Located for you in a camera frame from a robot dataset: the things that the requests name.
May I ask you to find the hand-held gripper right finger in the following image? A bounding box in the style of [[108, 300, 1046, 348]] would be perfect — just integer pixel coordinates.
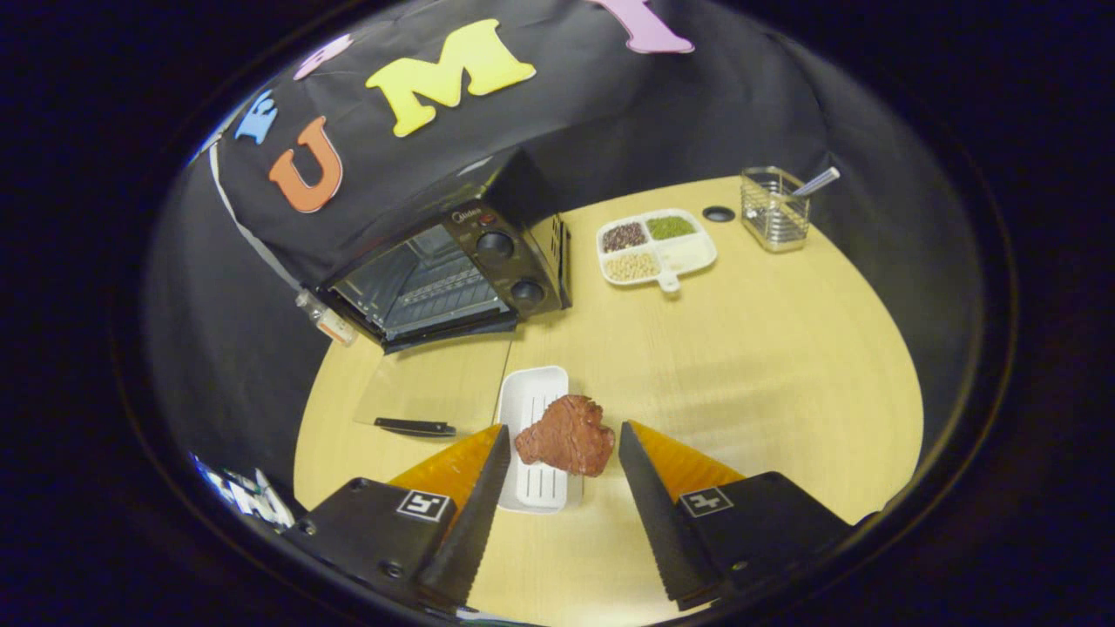
[[618, 420, 876, 610]]

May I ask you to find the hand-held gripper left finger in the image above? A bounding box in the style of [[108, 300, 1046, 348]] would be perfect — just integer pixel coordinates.
[[283, 424, 512, 610]]

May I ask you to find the brown meat piece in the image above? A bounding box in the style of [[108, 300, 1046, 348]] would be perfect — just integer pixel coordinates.
[[514, 394, 616, 477]]

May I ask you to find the black toaster oven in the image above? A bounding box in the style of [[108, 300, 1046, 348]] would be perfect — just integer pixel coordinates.
[[314, 148, 573, 438]]

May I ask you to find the white ribbed tray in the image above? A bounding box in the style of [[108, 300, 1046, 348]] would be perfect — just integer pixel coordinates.
[[495, 366, 585, 515]]

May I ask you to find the small clear bottle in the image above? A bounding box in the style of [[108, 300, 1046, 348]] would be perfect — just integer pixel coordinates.
[[296, 292, 358, 347]]

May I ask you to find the white divided grain dish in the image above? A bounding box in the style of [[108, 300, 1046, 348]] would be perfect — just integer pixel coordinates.
[[597, 209, 718, 293]]

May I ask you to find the metal spoon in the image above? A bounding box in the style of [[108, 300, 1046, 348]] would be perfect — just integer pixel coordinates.
[[788, 167, 841, 199]]

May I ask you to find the metal wire utensil holder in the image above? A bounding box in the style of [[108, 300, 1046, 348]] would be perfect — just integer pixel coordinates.
[[740, 167, 812, 253]]

